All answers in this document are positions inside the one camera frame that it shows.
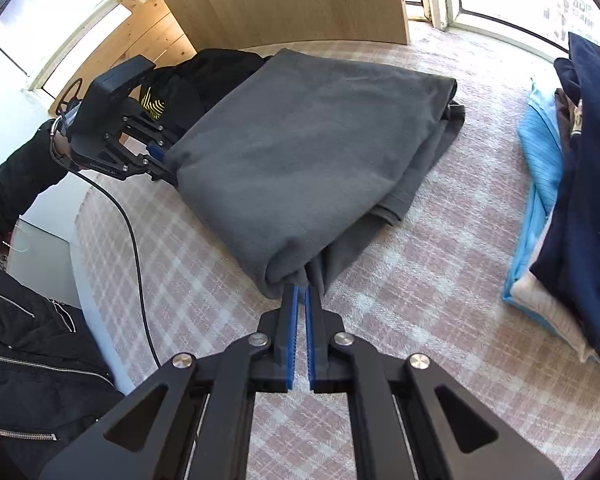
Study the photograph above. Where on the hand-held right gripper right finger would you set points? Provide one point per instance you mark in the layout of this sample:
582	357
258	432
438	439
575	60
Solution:
310	340

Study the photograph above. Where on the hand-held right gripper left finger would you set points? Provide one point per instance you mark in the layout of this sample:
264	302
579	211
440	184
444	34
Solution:
291	340

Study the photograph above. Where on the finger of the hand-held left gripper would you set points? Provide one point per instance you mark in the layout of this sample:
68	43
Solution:
150	130
150	167

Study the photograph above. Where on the grey flower print t-shirt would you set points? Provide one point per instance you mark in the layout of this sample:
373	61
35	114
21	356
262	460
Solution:
305	160

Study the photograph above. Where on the person's left forearm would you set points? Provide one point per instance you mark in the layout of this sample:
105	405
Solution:
15	185

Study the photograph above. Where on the black garment with yellow print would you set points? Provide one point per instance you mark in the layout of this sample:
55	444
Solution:
200	80

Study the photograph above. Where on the pink plaid blanket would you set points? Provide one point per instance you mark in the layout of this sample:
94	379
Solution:
405	335

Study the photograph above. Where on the white mattress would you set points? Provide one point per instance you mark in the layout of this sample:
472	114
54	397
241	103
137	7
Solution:
95	310

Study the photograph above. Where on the beige folded garment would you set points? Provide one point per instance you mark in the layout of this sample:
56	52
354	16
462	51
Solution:
545	305

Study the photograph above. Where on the light blue folded garment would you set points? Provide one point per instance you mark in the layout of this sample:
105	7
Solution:
540	160

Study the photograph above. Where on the navy folded garment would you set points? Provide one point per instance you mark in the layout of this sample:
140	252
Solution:
590	185

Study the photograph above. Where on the brown folded garment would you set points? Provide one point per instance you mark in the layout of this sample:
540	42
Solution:
565	115

